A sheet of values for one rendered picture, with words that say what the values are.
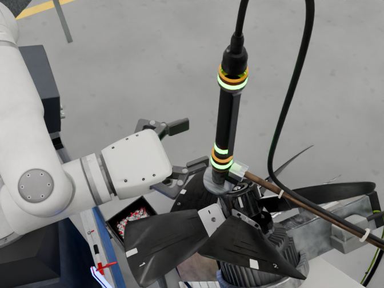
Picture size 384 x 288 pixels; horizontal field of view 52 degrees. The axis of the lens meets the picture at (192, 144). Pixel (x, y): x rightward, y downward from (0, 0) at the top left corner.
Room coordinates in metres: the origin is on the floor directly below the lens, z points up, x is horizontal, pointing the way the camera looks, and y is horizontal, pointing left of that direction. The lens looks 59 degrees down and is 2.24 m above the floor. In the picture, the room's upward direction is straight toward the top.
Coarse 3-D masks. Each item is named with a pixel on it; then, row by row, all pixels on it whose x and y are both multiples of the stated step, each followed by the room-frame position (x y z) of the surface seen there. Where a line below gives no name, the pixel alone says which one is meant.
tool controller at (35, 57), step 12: (24, 48) 0.99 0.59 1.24; (36, 48) 1.00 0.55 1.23; (24, 60) 0.93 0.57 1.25; (36, 60) 0.94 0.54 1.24; (48, 60) 0.97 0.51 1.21; (36, 72) 0.89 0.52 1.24; (48, 72) 0.89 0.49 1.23; (36, 84) 0.83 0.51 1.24; (48, 84) 0.84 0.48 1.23; (48, 96) 0.79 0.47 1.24; (60, 96) 0.81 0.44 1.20; (48, 108) 0.77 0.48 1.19; (60, 108) 0.80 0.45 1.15; (48, 120) 0.77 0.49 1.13; (60, 120) 0.78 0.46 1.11; (48, 132) 0.76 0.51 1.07
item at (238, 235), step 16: (224, 224) 0.32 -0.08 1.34; (240, 224) 0.33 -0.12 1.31; (208, 240) 0.26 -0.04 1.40; (224, 240) 0.26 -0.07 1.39; (240, 240) 0.27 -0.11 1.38; (256, 240) 0.28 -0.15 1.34; (208, 256) 0.22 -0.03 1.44; (224, 256) 0.22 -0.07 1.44; (240, 256) 0.22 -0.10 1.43; (256, 256) 0.22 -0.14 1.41; (272, 256) 0.23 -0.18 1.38; (272, 272) 0.18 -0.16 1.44; (288, 272) 0.19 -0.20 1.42
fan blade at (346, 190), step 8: (328, 184) 0.40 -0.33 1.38; (336, 184) 0.40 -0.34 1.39; (344, 184) 0.40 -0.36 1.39; (352, 184) 0.40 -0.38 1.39; (360, 184) 0.40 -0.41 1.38; (368, 184) 0.41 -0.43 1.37; (296, 192) 0.42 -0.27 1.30; (304, 192) 0.42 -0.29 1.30; (312, 192) 0.42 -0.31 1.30; (320, 192) 0.42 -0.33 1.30; (328, 192) 0.42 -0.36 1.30; (336, 192) 0.42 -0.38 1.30; (344, 192) 0.42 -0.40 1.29; (352, 192) 0.43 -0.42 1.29; (360, 192) 0.43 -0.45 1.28; (368, 192) 0.43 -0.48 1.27; (312, 200) 0.42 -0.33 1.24; (320, 200) 0.42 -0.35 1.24; (328, 200) 0.42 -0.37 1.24; (336, 200) 0.43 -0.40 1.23
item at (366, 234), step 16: (240, 16) 0.38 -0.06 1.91; (240, 32) 0.38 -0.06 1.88; (304, 32) 0.34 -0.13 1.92; (304, 48) 0.33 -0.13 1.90; (288, 96) 0.33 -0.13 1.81; (272, 144) 0.33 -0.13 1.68; (272, 160) 0.33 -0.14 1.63; (272, 176) 0.33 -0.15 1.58; (288, 192) 0.30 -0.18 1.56; (320, 208) 0.27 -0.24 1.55; (352, 224) 0.24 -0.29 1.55
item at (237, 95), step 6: (234, 96) 0.36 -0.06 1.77; (240, 96) 0.37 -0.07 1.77; (234, 102) 0.36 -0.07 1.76; (234, 108) 0.36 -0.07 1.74; (234, 114) 0.36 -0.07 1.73; (234, 120) 0.36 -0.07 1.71; (234, 126) 0.36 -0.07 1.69; (234, 132) 0.36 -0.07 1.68; (234, 138) 0.36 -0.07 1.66; (228, 144) 0.36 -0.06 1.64; (228, 150) 0.36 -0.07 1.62; (228, 156) 0.36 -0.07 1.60
